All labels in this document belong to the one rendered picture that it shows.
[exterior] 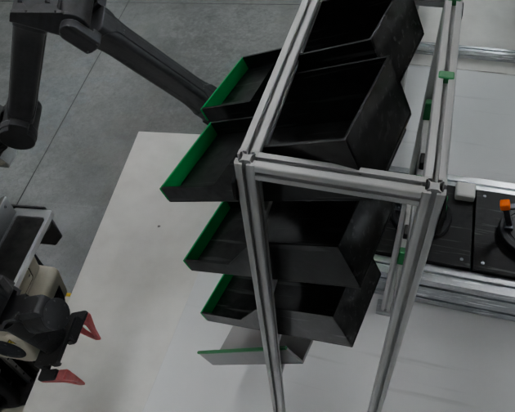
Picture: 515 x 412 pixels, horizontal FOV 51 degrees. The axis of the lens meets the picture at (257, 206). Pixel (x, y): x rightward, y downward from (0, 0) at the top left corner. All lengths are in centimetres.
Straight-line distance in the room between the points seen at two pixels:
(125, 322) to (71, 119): 213
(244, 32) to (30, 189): 170
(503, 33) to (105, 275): 158
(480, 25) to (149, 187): 133
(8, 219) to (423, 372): 101
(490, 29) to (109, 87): 221
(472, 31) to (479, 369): 128
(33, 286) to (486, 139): 136
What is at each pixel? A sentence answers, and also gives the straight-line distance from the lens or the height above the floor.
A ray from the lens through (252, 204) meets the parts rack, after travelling 54.
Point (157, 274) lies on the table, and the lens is 142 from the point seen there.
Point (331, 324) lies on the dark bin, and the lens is 75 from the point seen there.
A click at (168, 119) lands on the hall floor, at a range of 315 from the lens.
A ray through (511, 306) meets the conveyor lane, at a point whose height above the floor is 92.
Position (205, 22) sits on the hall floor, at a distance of 390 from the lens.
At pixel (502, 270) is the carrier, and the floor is 97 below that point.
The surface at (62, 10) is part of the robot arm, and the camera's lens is 101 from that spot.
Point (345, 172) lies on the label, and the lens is 50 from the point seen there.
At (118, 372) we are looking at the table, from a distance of 132.
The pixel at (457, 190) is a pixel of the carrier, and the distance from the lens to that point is 140.
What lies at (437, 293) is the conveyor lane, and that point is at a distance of 131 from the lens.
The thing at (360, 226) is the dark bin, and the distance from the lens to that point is 64.
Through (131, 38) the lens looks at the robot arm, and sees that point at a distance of 107.
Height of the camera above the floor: 202
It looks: 50 degrees down
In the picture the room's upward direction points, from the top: 7 degrees counter-clockwise
